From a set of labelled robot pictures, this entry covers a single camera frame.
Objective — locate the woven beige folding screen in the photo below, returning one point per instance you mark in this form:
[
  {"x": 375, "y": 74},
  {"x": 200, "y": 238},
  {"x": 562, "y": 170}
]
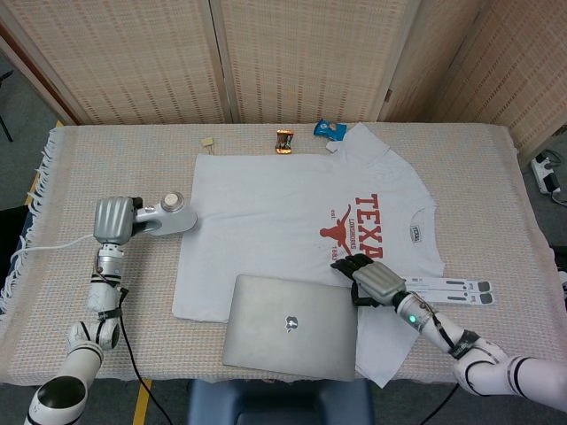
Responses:
[{"x": 133, "y": 57}]

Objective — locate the white power strip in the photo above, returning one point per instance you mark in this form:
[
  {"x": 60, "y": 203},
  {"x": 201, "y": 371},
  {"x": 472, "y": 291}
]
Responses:
[{"x": 546, "y": 170}]

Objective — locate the grey closed laptop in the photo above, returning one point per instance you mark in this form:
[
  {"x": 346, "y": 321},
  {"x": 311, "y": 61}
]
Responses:
[{"x": 266, "y": 327}]

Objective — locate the beige binder clip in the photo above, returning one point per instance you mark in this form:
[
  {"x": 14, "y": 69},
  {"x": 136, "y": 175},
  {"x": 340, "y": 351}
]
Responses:
[{"x": 207, "y": 142}]

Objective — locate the blue snack packet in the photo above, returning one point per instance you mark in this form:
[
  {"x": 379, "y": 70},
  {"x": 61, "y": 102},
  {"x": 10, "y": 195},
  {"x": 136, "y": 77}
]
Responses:
[{"x": 328, "y": 129}]

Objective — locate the white garment steamer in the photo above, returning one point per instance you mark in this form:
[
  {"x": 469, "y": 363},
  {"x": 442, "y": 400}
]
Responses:
[{"x": 177, "y": 221}]

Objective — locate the orange brown snack packet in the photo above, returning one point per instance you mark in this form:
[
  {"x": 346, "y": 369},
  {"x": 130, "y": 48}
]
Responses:
[{"x": 283, "y": 141}]

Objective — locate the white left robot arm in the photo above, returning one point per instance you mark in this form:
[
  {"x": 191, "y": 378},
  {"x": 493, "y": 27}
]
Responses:
[{"x": 95, "y": 310}]

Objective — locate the white Texas Longhorns t-shirt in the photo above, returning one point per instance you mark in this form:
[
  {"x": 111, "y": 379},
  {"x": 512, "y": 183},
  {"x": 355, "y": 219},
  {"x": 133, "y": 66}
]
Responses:
[{"x": 274, "y": 199}]

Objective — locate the beige woven tablecloth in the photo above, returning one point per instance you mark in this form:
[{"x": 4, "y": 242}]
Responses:
[{"x": 133, "y": 155}]

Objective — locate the white folding laptop stand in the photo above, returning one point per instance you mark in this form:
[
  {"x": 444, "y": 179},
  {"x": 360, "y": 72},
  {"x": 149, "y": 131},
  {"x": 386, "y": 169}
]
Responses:
[{"x": 452, "y": 288}]

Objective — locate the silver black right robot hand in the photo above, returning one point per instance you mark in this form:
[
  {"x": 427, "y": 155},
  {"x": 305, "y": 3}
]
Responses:
[{"x": 378, "y": 279}]

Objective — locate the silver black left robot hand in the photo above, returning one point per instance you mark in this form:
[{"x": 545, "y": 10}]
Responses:
[{"x": 113, "y": 219}]

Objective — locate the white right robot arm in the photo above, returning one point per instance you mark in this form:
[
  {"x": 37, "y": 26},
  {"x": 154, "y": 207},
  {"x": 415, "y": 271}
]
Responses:
[{"x": 478, "y": 358}]

